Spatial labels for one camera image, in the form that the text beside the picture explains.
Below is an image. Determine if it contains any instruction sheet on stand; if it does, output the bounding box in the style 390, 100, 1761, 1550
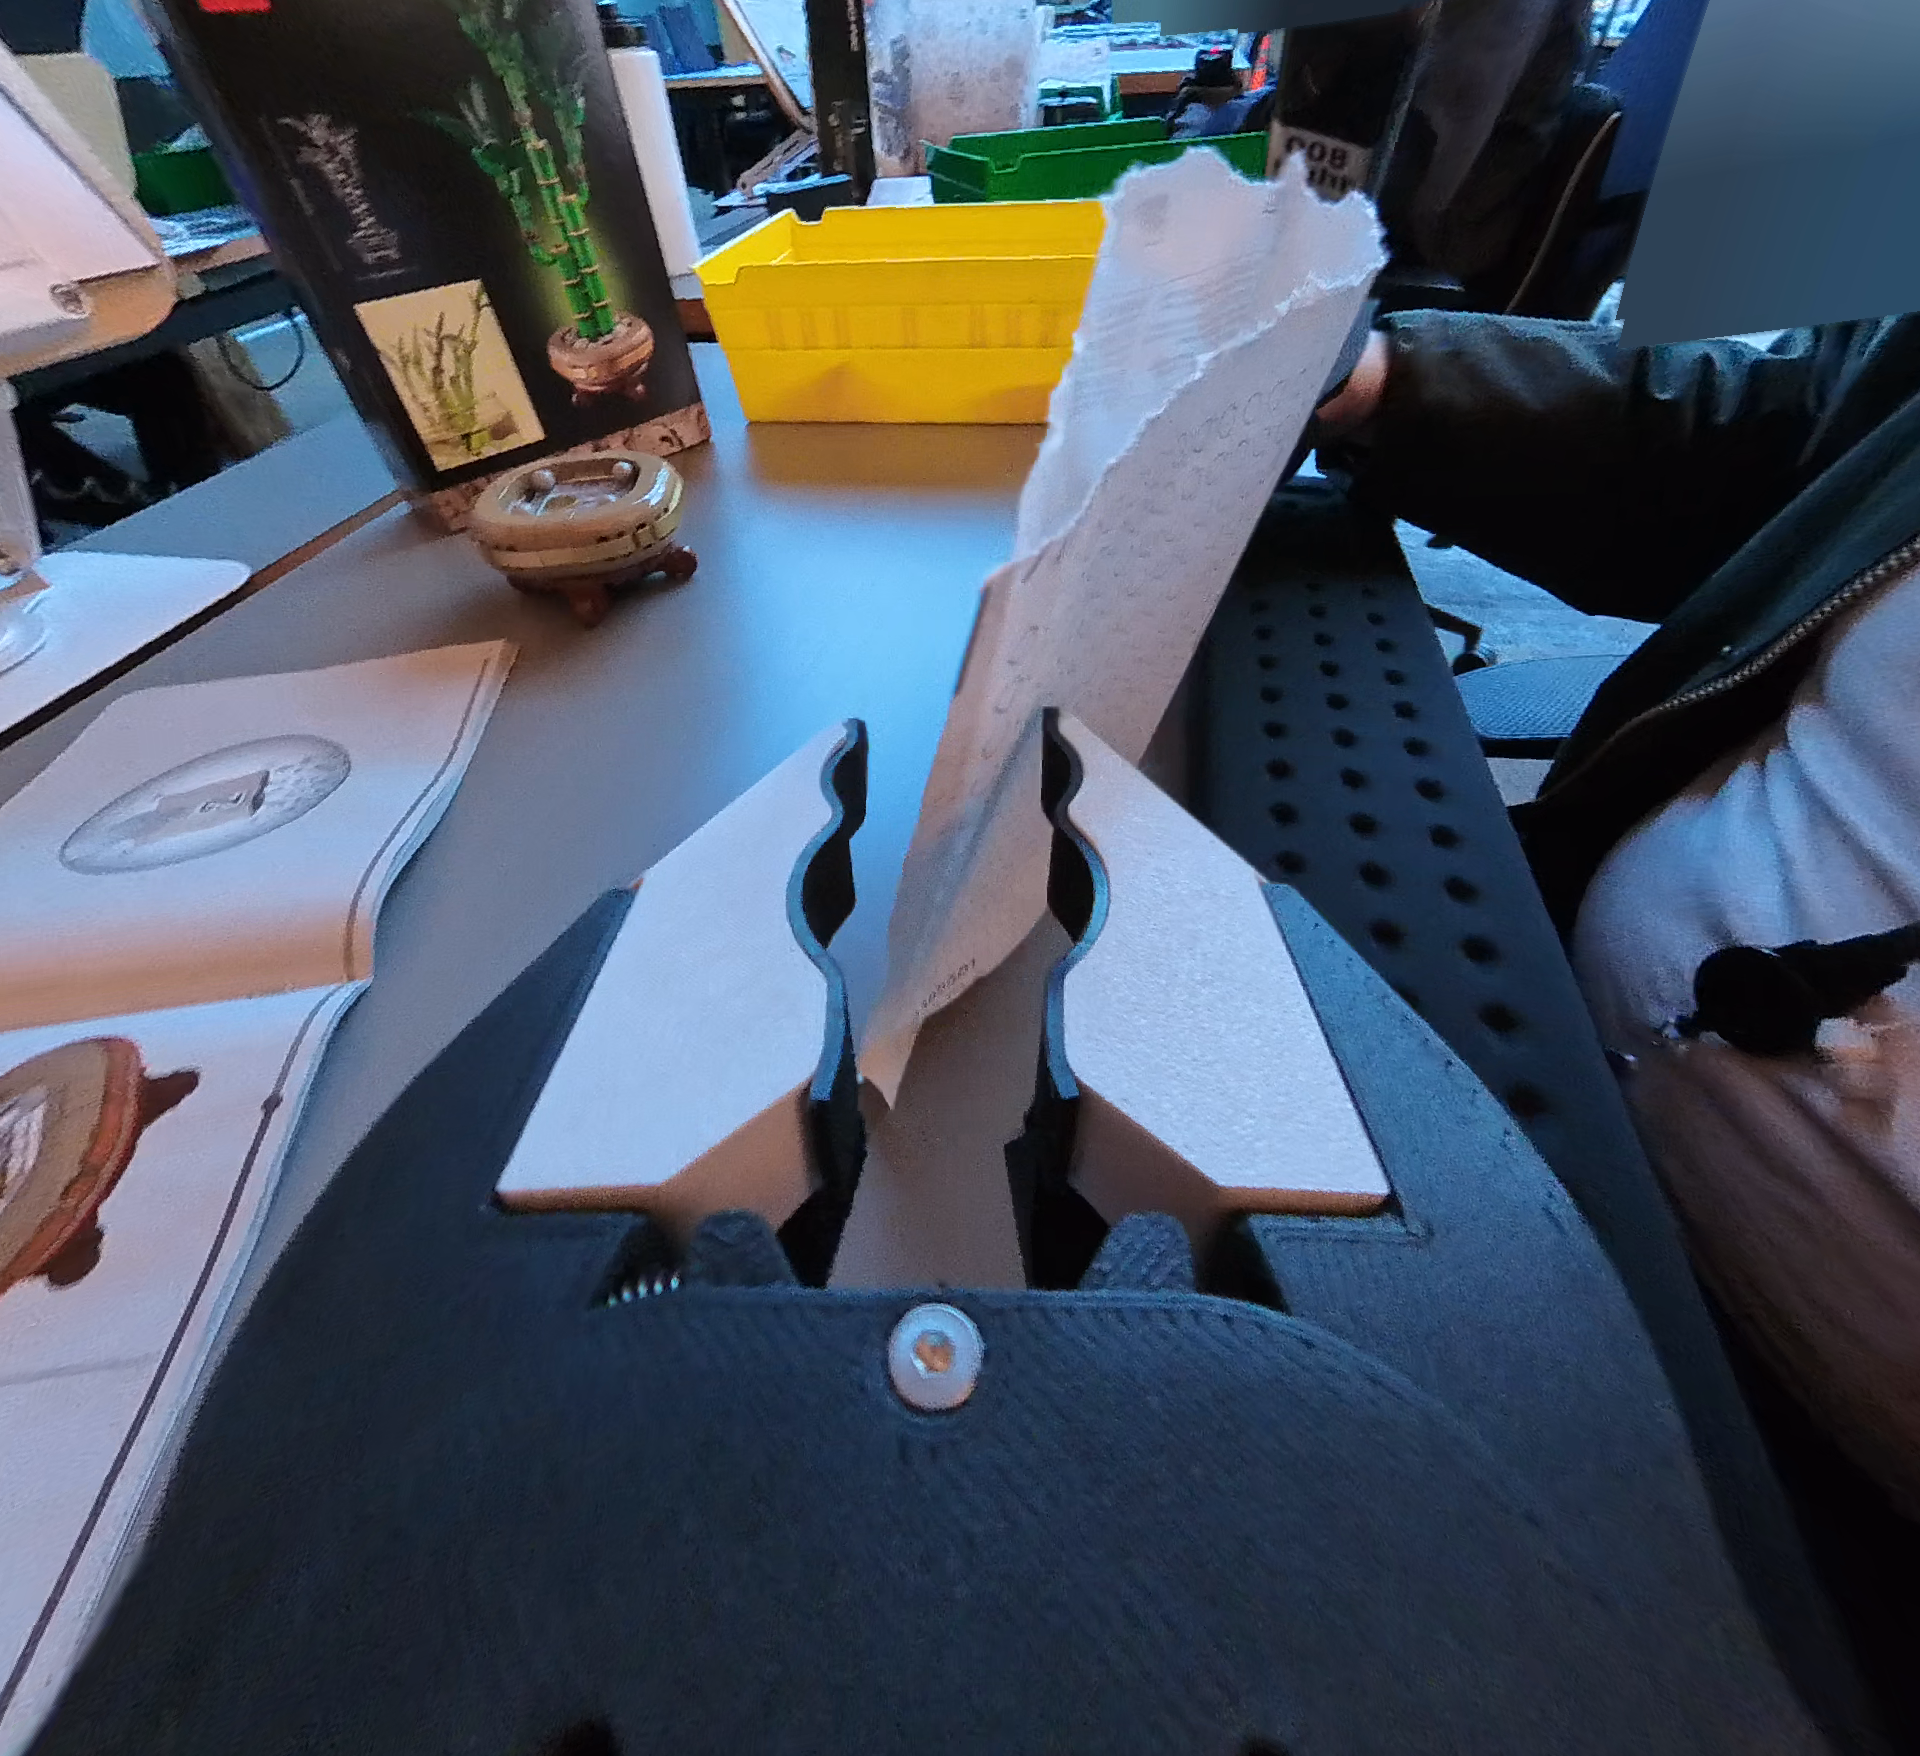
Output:
0, 46, 255, 737

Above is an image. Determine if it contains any white patterned sheet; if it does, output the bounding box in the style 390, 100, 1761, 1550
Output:
870, 0, 1045, 176

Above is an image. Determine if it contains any black perforated chair part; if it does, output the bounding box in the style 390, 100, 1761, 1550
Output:
1186, 482, 1595, 1132

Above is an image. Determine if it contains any black bamboo set box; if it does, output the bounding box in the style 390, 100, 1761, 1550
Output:
83, 0, 714, 535

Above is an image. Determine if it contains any black cardboard carton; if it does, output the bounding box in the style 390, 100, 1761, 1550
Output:
803, 0, 917, 183

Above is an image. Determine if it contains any tan brick-built pot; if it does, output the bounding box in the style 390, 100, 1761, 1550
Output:
469, 451, 702, 626

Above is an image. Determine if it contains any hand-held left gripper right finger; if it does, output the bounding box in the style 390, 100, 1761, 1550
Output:
1005, 709, 1394, 1291

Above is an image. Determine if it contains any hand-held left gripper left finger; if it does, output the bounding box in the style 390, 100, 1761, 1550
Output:
495, 718, 871, 1291

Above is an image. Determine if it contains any instruction booklet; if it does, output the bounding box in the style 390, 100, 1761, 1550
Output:
0, 637, 518, 1720

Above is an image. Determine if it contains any person's right hand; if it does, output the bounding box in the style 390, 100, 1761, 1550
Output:
1317, 328, 1391, 429

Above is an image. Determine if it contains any green parts bin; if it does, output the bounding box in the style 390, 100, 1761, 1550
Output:
923, 119, 1276, 207

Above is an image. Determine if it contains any white printed paper bag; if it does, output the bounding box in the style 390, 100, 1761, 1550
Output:
862, 147, 1389, 1112

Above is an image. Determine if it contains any adjoining grey desk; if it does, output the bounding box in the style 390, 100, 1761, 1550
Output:
0, 398, 413, 756

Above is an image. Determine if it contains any yellow parts bin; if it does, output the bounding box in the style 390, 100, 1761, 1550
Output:
695, 196, 1120, 427

